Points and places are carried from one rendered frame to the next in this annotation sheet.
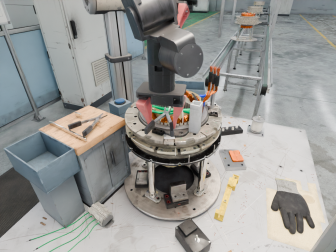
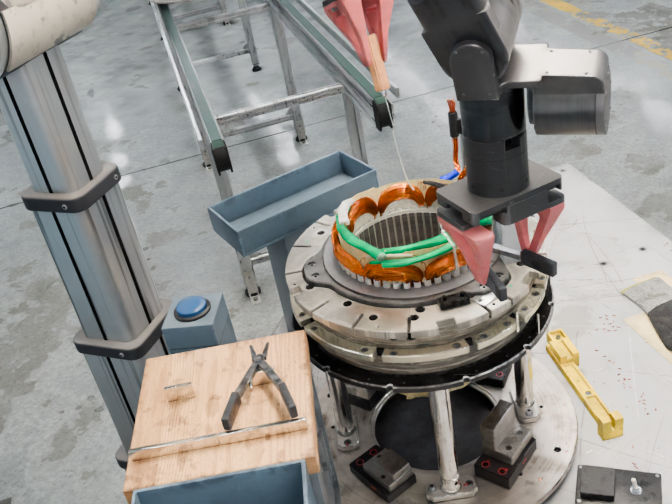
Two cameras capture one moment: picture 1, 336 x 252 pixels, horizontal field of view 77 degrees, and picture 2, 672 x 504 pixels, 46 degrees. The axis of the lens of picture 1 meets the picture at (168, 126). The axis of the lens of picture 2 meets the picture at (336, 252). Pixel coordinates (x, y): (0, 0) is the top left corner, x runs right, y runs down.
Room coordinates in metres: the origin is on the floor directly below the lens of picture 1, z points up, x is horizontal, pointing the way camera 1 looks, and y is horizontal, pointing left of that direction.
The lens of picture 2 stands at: (-0.03, 0.49, 1.63)
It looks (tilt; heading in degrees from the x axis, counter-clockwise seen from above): 32 degrees down; 328
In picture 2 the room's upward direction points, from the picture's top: 11 degrees counter-clockwise
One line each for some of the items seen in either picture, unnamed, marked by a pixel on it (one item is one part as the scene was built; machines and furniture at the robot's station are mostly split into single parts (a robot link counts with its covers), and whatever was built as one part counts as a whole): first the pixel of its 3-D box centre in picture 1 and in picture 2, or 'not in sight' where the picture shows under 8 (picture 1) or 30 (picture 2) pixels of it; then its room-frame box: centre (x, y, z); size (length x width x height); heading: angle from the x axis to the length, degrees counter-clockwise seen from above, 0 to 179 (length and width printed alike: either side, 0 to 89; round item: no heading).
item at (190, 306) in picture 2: (119, 100); (191, 306); (0.82, 0.21, 1.04); 0.04 x 0.04 x 0.01
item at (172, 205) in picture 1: (175, 199); (505, 456); (0.50, -0.03, 0.81); 0.08 x 0.05 x 0.02; 105
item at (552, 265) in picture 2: (171, 129); (538, 262); (0.41, -0.01, 1.17); 0.04 x 0.01 x 0.02; 2
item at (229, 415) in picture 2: (74, 125); (231, 410); (0.56, 0.29, 1.09); 0.04 x 0.01 x 0.02; 132
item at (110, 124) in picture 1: (84, 126); (225, 410); (0.60, 0.28, 1.05); 0.20 x 0.19 x 0.02; 147
